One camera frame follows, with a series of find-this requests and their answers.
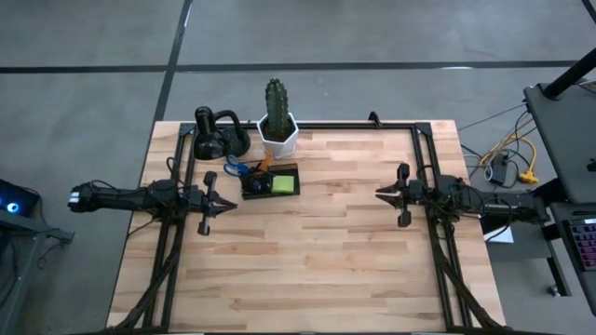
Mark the blue lit device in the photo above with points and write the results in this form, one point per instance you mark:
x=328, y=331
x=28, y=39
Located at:
x=16, y=200

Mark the black clamp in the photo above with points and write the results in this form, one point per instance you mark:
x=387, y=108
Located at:
x=374, y=118

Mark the white hexagonal plant pot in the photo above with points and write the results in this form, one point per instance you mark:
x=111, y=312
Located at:
x=279, y=148

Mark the orange pencil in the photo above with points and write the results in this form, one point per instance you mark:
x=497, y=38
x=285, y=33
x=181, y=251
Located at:
x=261, y=168
x=266, y=163

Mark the black workstation stand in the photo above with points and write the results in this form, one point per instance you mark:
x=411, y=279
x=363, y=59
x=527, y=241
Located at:
x=568, y=139

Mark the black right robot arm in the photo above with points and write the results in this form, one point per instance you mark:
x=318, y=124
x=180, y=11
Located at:
x=493, y=202

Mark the black power strip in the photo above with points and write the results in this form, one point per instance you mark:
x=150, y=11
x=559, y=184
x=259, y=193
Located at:
x=500, y=170

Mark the white paper sheet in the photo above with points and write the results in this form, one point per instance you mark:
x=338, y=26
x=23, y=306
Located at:
x=500, y=235

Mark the grey cart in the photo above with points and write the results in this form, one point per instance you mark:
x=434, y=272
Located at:
x=23, y=260

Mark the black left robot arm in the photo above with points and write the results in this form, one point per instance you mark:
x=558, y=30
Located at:
x=130, y=197

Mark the green sticky note pad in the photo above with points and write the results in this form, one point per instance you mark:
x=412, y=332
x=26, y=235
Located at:
x=283, y=184

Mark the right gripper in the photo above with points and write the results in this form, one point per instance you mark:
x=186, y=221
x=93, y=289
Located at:
x=419, y=195

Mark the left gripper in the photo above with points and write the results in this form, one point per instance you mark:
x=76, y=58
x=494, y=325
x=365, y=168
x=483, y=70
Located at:
x=207, y=205

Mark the black mesh desk organizer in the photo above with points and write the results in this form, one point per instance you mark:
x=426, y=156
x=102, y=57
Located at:
x=279, y=196

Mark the black metal table frame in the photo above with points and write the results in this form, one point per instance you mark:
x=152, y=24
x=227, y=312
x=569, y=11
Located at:
x=326, y=125

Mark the black tape dispenser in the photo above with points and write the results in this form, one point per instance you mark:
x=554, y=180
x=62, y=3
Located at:
x=209, y=139

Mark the lit keyboard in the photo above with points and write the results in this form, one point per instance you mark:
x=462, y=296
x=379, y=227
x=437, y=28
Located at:
x=584, y=244

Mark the green cactus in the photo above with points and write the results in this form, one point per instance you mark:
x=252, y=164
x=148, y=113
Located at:
x=277, y=107

